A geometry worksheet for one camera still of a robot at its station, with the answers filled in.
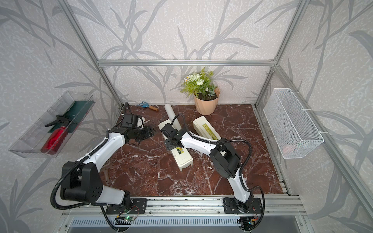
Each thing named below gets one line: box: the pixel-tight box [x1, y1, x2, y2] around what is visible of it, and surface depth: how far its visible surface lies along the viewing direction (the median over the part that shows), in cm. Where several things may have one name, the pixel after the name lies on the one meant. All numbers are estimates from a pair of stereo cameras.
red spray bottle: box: [40, 115, 71, 155], surface depth 62 cm
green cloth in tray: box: [48, 100, 96, 134], surface depth 70 cm
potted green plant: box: [180, 67, 221, 116], surface depth 104 cm
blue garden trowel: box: [136, 100, 159, 112], surface depth 122 cm
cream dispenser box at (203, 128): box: [192, 115, 222, 141], surface depth 98 cm
